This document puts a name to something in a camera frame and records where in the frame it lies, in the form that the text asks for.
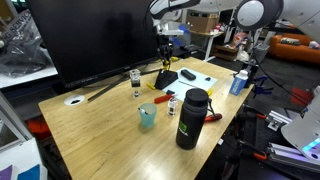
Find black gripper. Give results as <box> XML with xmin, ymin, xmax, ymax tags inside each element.
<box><xmin>157</xmin><ymin>34</ymin><xmax>175</xmax><ymax>65</ymax></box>

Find cardboard box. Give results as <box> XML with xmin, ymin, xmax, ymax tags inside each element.
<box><xmin>186</xmin><ymin>13</ymin><xmax>222</xmax><ymax>34</ymax></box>

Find aluminium bracket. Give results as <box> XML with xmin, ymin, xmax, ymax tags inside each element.
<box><xmin>266</xmin><ymin>109</ymin><xmax>294</xmax><ymax>132</ymax></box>

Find aluminium rail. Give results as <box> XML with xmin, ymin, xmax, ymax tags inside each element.
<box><xmin>264</xmin><ymin>141</ymin><xmax>320</xmax><ymax>175</ymax></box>

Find blue and white book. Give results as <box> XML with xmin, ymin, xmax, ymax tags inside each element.
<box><xmin>17</xmin><ymin>163</ymin><xmax>49</xmax><ymax>180</ymax></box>

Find orange object under table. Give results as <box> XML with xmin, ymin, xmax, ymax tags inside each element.
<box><xmin>26</xmin><ymin>118</ymin><xmax>52</xmax><ymax>142</ymax></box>

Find short red screwdriver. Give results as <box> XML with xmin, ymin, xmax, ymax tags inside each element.
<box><xmin>153</xmin><ymin>93</ymin><xmax>175</xmax><ymax>105</ymax></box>

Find white side table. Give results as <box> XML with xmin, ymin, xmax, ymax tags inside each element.
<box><xmin>189</xmin><ymin>29</ymin><xmax>225</xmax><ymax>63</ymax></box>

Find white paper mat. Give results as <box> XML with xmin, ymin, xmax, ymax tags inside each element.
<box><xmin>162</xmin><ymin>67</ymin><xmax>219</xmax><ymax>102</ymax></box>

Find thin black rod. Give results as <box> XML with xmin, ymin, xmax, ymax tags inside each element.
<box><xmin>178</xmin><ymin>80</ymin><xmax>199</xmax><ymax>89</ymax></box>

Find grey plastic bag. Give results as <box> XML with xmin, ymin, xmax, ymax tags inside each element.
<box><xmin>0</xmin><ymin>9</ymin><xmax>58</xmax><ymax>80</ymax></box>

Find black water bottle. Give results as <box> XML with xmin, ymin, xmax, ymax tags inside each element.
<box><xmin>175</xmin><ymin>87</ymin><xmax>214</xmax><ymax>151</ymax></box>

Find red floor object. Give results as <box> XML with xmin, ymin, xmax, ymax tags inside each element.
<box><xmin>289</xmin><ymin>87</ymin><xmax>309</xmax><ymax>107</ymax></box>

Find black rectangular block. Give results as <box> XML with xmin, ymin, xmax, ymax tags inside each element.
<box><xmin>180</xmin><ymin>69</ymin><xmax>197</xmax><ymax>81</ymax></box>

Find black monitor stand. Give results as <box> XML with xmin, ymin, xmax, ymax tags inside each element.
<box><xmin>87</xmin><ymin>68</ymin><xmax>164</xmax><ymax>103</ymax></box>

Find small silver stick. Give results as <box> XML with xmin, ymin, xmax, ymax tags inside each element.
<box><xmin>137</xmin><ymin>107</ymin><xmax>150</xmax><ymax>116</ymax></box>

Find long red screwdriver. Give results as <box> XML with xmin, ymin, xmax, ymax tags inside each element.
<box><xmin>203</xmin><ymin>112</ymin><xmax>223</xmax><ymax>123</ymax></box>

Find large black monitor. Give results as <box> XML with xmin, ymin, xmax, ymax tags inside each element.
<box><xmin>26</xmin><ymin>0</ymin><xmax>161</xmax><ymax>89</ymax></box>

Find aluminium extrusion frame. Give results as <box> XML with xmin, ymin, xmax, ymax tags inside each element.
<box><xmin>0</xmin><ymin>90</ymin><xmax>33</xmax><ymax>145</ymax></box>

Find black tool holder block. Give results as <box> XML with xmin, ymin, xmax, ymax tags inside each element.
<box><xmin>154</xmin><ymin>68</ymin><xmax>179</xmax><ymax>91</ymax></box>

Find blue clamp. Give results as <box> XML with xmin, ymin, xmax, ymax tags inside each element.
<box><xmin>252</xmin><ymin>75</ymin><xmax>270</xmax><ymax>99</ymax></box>

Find orange sofa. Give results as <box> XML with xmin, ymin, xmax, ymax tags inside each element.
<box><xmin>267</xmin><ymin>32</ymin><xmax>320</xmax><ymax>66</ymax></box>

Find orange handled clamp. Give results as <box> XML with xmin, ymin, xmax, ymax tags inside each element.
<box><xmin>243</xmin><ymin>103</ymin><xmax>269</xmax><ymax>121</ymax></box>
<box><xmin>237</xmin><ymin>139</ymin><xmax>269</xmax><ymax>162</ymax></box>

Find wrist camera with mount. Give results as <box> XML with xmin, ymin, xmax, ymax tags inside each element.
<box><xmin>156</xmin><ymin>20</ymin><xmax>185</xmax><ymax>37</ymax></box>

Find white table grommet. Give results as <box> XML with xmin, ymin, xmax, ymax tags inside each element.
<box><xmin>63</xmin><ymin>94</ymin><xmax>86</xmax><ymax>107</ymax></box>

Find teal plastic cup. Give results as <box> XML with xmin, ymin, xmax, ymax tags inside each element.
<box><xmin>138</xmin><ymin>102</ymin><xmax>158</xmax><ymax>129</ymax></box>

